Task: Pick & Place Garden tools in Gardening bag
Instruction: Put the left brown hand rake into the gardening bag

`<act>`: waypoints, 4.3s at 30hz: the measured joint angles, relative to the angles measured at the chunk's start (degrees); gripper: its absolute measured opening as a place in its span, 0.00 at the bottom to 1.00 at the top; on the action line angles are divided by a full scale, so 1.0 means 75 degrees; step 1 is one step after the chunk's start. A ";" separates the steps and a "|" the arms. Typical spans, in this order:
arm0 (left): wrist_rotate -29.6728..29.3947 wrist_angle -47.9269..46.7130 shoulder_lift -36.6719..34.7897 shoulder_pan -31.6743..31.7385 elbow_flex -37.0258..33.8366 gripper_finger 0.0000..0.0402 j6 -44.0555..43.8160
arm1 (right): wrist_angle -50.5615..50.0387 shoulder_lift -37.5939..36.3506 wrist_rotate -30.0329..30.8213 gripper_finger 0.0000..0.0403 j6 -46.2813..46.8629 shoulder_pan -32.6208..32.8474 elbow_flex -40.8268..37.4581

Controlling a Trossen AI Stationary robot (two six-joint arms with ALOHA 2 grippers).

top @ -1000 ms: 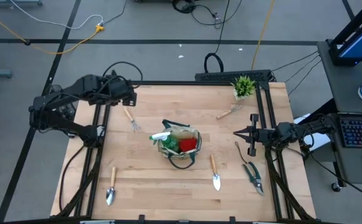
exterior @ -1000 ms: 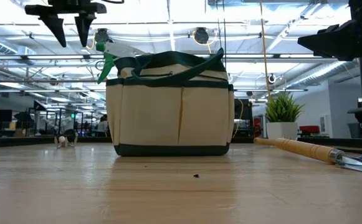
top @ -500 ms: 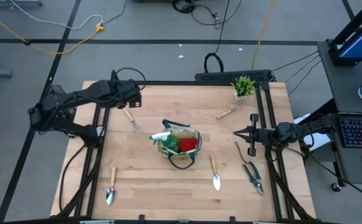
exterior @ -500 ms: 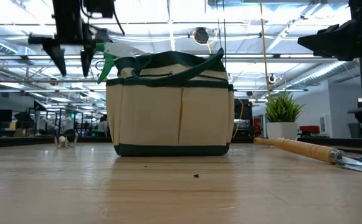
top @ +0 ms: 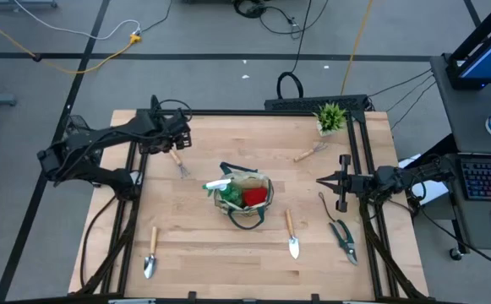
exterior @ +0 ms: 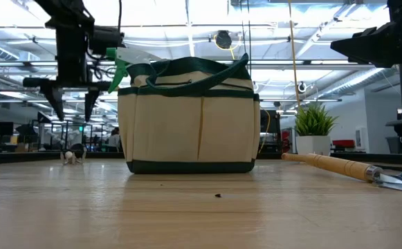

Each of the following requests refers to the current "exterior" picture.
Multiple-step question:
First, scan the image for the white spray bottle green trigger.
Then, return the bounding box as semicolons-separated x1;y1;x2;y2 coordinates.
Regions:
105;47;160;94

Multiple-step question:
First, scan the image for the black monitor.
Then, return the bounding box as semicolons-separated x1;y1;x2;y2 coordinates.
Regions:
0;121;14;136

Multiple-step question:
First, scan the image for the wooden handled metal trowel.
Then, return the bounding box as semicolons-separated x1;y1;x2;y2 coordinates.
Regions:
282;153;402;195

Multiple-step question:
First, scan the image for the black cabinet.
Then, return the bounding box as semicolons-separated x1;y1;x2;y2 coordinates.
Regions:
259;109;281;153

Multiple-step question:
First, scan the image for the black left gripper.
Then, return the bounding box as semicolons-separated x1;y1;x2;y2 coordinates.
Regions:
23;29;111;123

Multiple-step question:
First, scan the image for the black table edge rail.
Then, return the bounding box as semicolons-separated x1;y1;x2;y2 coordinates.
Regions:
0;151;402;166

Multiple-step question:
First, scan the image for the silver ventilation duct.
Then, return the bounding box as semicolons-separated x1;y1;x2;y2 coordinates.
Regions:
320;67;399;100

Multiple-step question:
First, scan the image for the cream and green gardening bag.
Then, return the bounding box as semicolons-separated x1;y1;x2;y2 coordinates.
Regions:
117;53;261;174

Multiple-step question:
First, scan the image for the yellow hanging rope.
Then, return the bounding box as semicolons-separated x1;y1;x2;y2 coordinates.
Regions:
288;0;302;110

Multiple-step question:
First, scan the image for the black ceiling cord reel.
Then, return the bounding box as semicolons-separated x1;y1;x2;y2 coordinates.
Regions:
216;30;232;50

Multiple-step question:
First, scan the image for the person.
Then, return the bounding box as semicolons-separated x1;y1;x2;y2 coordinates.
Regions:
107;127;121;153

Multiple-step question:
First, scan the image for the red box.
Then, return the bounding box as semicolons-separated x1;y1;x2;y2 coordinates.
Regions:
332;139;356;149

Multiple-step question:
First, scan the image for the green plant in white pot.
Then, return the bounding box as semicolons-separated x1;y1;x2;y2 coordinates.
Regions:
294;102;339;156

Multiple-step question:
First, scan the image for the black lamp shade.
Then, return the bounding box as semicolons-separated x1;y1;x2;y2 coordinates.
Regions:
15;124;38;136

